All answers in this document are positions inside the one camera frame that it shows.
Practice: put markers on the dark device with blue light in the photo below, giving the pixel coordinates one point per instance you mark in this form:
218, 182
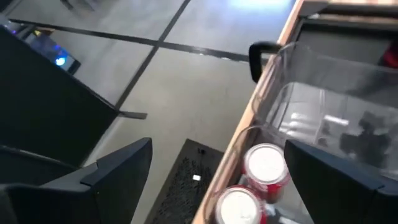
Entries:
53, 51

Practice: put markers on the black floor mat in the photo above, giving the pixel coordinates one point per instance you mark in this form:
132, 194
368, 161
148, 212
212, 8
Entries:
183, 186

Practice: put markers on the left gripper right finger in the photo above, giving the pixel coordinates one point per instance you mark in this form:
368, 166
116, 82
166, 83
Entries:
348, 196

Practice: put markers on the clear plastic bin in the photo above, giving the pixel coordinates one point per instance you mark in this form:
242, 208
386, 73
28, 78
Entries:
245, 140
311, 102

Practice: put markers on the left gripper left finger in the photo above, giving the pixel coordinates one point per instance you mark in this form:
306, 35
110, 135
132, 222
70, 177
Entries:
93, 199

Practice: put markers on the black clamp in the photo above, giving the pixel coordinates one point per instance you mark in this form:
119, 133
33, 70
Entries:
253, 62

